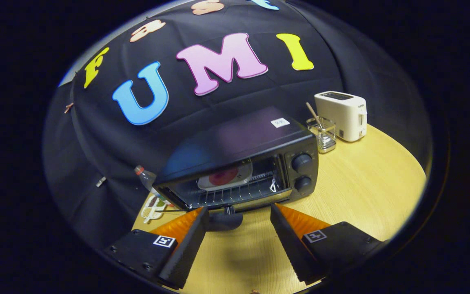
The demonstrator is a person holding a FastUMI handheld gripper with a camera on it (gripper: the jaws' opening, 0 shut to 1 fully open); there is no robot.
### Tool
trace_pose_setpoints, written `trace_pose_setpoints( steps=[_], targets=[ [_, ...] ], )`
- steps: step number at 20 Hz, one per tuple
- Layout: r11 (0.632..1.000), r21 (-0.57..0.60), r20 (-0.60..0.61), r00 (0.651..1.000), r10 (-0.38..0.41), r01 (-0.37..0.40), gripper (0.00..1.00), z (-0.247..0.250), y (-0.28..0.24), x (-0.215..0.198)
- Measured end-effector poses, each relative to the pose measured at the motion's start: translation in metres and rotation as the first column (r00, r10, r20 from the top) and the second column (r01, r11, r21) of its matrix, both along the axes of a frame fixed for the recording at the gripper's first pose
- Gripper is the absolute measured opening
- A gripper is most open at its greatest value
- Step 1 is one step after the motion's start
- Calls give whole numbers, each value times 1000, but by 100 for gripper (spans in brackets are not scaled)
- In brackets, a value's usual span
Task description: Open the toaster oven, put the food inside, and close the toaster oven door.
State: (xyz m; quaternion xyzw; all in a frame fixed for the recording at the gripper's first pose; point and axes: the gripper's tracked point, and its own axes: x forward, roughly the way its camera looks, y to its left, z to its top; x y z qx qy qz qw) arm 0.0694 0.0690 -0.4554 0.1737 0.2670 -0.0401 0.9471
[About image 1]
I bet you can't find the clear glass holder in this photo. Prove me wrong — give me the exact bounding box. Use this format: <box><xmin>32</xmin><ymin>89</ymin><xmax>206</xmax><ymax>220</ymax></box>
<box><xmin>306</xmin><ymin>117</ymin><xmax>337</xmax><ymax>154</ymax></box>

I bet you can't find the white square plate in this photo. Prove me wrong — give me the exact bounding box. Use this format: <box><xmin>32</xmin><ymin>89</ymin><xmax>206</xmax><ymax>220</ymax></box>
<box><xmin>197</xmin><ymin>163</ymin><xmax>253</xmax><ymax>192</ymax></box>

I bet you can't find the clear plastic bottle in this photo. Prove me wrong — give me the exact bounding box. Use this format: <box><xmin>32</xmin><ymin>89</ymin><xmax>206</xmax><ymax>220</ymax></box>
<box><xmin>134</xmin><ymin>165</ymin><xmax>164</xmax><ymax>198</ymax></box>

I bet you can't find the divided dish with food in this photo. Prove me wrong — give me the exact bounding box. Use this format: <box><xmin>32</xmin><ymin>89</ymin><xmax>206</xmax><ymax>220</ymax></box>
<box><xmin>140</xmin><ymin>194</ymin><xmax>174</xmax><ymax>224</ymax></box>

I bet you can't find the black backdrop cloth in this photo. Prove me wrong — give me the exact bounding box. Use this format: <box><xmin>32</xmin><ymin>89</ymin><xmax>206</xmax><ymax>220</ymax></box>
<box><xmin>43</xmin><ymin>0</ymin><xmax>433</xmax><ymax>249</ymax></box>

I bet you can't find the pink ham slice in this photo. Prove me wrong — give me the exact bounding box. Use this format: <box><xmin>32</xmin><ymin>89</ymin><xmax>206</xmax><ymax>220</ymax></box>
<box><xmin>208</xmin><ymin>167</ymin><xmax>239</xmax><ymax>186</ymax></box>

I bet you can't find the black toaster oven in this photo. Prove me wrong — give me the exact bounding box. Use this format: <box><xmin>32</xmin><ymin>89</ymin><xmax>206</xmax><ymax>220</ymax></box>
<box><xmin>153</xmin><ymin>107</ymin><xmax>319</xmax><ymax>231</ymax></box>

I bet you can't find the wooden stick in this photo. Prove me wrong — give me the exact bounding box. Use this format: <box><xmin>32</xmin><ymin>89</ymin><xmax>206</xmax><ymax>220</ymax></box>
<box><xmin>305</xmin><ymin>102</ymin><xmax>324</xmax><ymax>129</ymax></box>

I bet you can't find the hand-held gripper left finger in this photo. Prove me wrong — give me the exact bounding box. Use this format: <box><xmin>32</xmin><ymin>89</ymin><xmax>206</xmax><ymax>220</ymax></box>
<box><xmin>104</xmin><ymin>206</ymin><xmax>210</xmax><ymax>290</ymax></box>

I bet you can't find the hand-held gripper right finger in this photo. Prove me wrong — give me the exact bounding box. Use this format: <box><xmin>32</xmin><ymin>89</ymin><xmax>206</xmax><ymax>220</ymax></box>
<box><xmin>270</xmin><ymin>203</ymin><xmax>384</xmax><ymax>285</ymax></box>

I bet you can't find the white bread toaster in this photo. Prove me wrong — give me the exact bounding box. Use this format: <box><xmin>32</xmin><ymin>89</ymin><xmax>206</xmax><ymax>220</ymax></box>
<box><xmin>314</xmin><ymin>91</ymin><xmax>368</xmax><ymax>143</ymax></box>

